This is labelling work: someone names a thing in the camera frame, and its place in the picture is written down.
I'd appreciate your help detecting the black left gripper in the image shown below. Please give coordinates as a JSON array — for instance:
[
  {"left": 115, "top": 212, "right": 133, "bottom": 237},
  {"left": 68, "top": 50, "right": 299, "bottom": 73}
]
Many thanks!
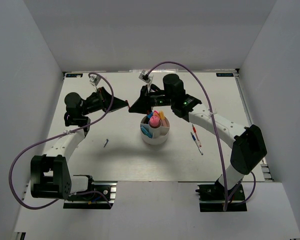
[{"left": 81, "top": 87, "right": 129, "bottom": 116}]

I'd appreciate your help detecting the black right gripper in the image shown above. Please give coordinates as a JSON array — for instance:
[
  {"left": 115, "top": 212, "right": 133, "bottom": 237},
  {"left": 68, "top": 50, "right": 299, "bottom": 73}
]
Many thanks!
[{"left": 129, "top": 84, "right": 175, "bottom": 116}]

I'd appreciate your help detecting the grey highlighter orange cap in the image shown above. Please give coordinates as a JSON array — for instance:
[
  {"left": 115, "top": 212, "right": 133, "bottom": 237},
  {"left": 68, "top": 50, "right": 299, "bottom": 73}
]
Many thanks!
[{"left": 153, "top": 112, "right": 160, "bottom": 119}]

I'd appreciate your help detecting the pink capped highlighter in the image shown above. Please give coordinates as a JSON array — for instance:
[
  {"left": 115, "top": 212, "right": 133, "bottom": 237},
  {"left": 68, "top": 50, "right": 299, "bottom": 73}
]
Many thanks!
[{"left": 148, "top": 115, "right": 161, "bottom": 128}]

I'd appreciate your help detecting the yellow capped orange highlighter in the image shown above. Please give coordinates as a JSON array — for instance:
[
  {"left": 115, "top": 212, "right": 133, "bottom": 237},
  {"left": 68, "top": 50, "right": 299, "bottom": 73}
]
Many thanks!
[{"left": 159, "top": 111, "right": 166, "bottom": 120}]

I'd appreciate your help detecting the blue transparent highlighter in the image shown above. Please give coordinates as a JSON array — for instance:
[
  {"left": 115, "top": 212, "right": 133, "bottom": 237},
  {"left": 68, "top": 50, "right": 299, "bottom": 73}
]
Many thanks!
[{"left": 140, "top": 126, "right": 153, "bottom": 139}]

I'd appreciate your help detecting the red gel pen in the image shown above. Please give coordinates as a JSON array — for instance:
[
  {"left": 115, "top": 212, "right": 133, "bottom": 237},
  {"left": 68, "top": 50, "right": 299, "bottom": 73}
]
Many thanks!
[{"left": 191, "top": 124, "right": 202, "bottom": 148}]

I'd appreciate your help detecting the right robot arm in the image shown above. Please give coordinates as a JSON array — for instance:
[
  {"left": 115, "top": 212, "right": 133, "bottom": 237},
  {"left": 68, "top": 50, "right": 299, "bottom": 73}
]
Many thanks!
[{"left": 129, "top": 72, "right": 267, "bottom": 200}]

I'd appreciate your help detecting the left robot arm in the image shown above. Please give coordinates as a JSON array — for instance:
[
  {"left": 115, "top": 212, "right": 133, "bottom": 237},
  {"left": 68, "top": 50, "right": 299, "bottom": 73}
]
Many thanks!
[{"left": 30, "top": 87, "right": 128, "bottom": 200}]

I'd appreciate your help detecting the white round pen holder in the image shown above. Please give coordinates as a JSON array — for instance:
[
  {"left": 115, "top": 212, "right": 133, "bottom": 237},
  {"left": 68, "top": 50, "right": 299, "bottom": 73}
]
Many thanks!
[{"left": 140, "top": 116, "right": 170, "bottom": 145}]

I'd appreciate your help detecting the blue gel pen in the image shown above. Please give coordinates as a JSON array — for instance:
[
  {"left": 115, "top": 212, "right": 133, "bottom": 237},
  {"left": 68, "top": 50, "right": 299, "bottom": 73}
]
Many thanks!
[{"left": 190, "top": 132, "right": 204, "bottom": 156}]

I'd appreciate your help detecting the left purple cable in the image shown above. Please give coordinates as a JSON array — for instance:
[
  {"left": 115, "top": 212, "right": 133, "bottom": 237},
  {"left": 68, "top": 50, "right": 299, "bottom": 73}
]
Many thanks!
[{"left": 9, "top": 72, "right": 115, "bottom": 210}]

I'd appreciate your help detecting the purple cable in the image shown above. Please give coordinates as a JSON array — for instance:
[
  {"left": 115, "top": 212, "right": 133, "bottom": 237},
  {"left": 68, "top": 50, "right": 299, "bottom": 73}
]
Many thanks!
[
  {"left": 144, "top": 61, "right": 256, "bottom": 212},
  {"left": 9, "top": 72, "right": 115, "bottom": 210}
]

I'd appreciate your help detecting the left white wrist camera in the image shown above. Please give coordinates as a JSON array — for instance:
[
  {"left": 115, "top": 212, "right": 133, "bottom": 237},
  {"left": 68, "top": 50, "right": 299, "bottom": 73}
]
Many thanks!
[{"left": 88, "top": 72, "right": 101, "bottom": 88}]

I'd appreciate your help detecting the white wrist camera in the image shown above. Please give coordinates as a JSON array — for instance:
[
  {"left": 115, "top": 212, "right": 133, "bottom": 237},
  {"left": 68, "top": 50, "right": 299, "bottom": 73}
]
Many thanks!
[
  {"left": 138, "top": 70, "right": 153, "bottom": 92},
  {"left": 88, "top": 72, "right": 101, "bottom": 88}
]

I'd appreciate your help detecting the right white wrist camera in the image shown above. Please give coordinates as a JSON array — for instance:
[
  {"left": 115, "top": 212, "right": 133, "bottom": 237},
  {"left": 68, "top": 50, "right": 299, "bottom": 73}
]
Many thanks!
[{"left": 138, "top": 70, "right": 153, "bottom": 92}]

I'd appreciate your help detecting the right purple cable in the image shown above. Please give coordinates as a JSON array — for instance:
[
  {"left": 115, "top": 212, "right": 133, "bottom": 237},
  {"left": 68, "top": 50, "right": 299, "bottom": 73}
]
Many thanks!
[{"left": 144, "top": 61, "right": 256, "bottom": 212}]

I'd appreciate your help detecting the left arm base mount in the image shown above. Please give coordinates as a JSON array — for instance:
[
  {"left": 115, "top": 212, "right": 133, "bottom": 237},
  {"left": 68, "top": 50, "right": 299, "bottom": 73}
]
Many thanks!
[{"left": 63, "top": 181, "right": 117, "bottom": 210}]

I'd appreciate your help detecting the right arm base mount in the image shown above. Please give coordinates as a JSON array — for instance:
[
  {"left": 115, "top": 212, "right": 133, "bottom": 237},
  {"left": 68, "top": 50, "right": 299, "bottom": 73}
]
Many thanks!
[{"left": 195, "top": 184, "right": 247, "bottom": 213}]

